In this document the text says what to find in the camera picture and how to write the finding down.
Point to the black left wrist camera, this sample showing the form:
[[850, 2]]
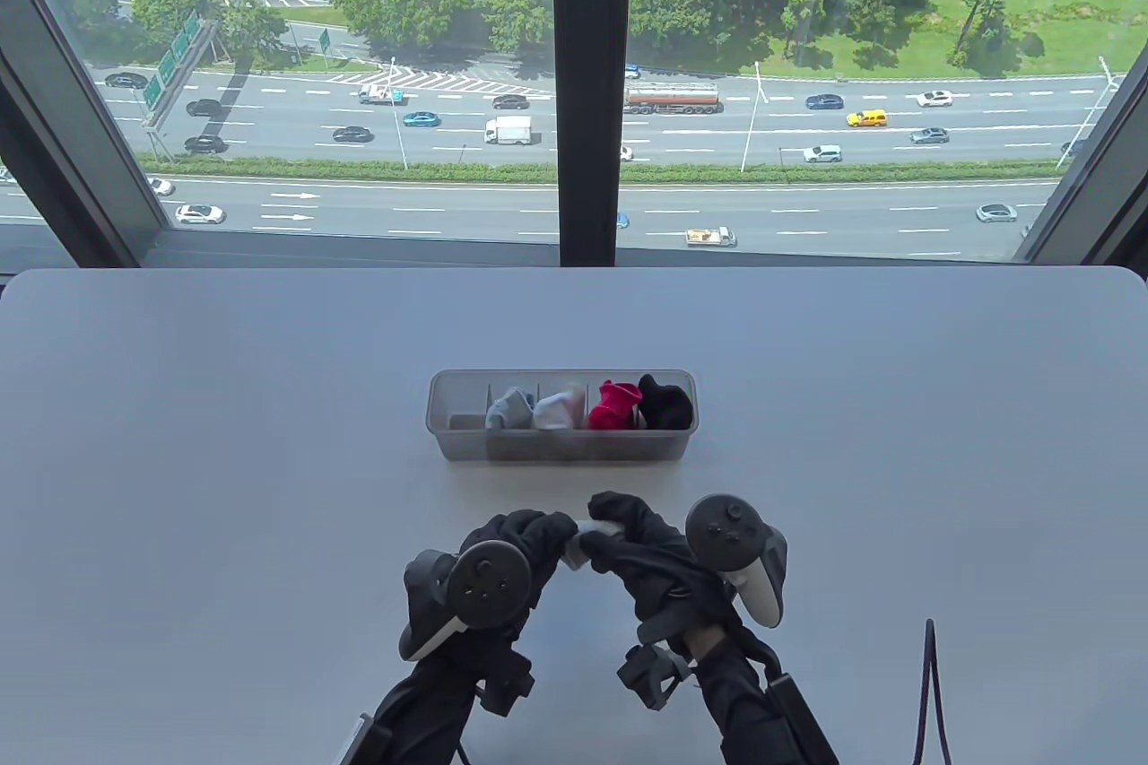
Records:
[[507, 684]]

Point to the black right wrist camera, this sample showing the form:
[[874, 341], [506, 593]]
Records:
[[653, 675]]

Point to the person's right hand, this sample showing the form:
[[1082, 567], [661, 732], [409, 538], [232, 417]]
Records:
[[655, 568]]

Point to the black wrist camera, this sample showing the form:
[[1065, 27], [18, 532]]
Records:
[[653, 675], [507, 684]]

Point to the white sock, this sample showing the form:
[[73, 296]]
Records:
[[574, 402], [552, 415]]

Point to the black left forearm module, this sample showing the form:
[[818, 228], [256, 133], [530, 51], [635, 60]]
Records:
[[363, 740]]

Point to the grey hand controller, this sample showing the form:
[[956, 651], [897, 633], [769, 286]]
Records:
[[726, 532], [484, 586]]

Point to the grey sock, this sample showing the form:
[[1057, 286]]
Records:
[[592, 527]]

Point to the small green road sign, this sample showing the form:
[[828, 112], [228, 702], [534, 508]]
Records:
[[324, 40]]

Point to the black right forearm module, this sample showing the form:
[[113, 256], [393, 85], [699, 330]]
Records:
[[803, 720]]

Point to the clear plastic divided organizer box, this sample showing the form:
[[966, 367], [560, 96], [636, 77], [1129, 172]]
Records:
[[466, 447]]

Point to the dark window frame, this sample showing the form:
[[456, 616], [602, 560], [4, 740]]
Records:
[[587, 83]]

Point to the person's left hand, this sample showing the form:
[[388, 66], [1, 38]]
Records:
[[520, 541]]

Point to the black sock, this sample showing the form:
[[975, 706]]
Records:
[[659, 393], [674, 415]]

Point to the green road sign gantry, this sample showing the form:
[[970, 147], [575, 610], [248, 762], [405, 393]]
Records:
[[170, 61]]

